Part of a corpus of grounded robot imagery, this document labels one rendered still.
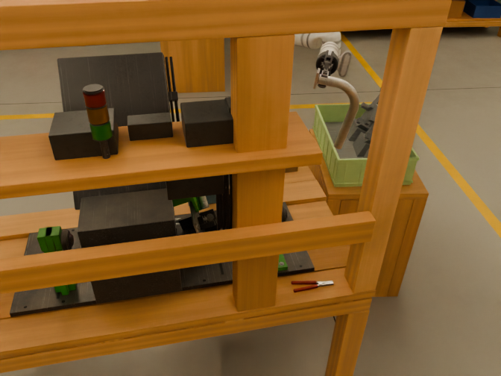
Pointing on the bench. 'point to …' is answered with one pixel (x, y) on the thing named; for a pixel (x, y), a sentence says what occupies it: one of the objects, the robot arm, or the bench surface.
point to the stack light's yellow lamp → (98, 116)
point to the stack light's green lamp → (101, 133)
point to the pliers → (311, 283)
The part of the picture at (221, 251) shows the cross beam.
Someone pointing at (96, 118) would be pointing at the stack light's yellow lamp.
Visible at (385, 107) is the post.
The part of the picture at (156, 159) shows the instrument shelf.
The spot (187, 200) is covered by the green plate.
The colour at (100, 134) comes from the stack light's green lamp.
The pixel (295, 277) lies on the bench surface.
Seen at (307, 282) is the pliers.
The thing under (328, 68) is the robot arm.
